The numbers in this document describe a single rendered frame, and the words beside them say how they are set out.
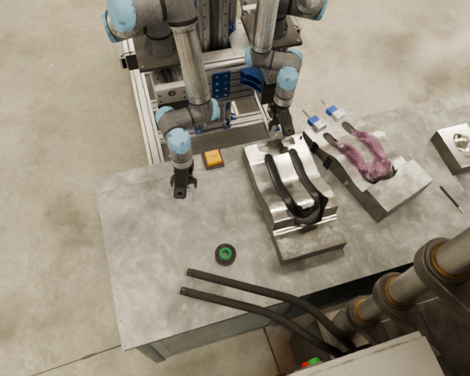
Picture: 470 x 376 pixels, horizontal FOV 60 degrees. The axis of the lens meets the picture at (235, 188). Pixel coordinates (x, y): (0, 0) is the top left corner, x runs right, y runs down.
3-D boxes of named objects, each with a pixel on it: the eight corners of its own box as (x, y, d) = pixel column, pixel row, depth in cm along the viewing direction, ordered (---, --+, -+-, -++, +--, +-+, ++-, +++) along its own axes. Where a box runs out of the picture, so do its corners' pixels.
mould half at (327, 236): (242, 158, 177) (244, 140, 165) (298, 145, 182) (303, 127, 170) (280, 265, 155) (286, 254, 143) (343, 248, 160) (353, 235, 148)
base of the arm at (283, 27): (250, 19, 184) (251, 0, 175) (281, 14, 186) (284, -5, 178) (259, 42, 177) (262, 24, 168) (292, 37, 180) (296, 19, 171)
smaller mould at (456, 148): (430, 139, 186) (437, 130, 180) (458, 132, 189) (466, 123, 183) (452, 175, 177) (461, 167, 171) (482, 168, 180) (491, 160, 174)
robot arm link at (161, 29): (177, 33, 164) (174, 4, 152) (145, 42, 161) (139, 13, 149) (166, 14, 169) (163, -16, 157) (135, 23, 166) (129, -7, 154)
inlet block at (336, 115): (315, 106, 189) (318, 98, 184) (324, 101, 190) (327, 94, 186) (334, 125, 184) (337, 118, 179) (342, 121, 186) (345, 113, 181)
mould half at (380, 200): (301, 137, 184) (305, 122, 174) (344, 113, 191) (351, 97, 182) (377, 223, 165) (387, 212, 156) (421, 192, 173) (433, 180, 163)
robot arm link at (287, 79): (301, 66, 150) (298, 83, 146) (296, 86, 160) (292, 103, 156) (280, 61, 151) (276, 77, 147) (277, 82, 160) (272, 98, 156)
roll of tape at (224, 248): (239, 255, 156) (240, 252, 153) (226, 270, 153) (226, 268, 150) (224, 242, 159) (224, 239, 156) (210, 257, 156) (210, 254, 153)
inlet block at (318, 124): (298, 116, 186) (300, 108, 181) (306, 111, 187) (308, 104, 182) (315, 136, 181) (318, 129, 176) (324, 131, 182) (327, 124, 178)
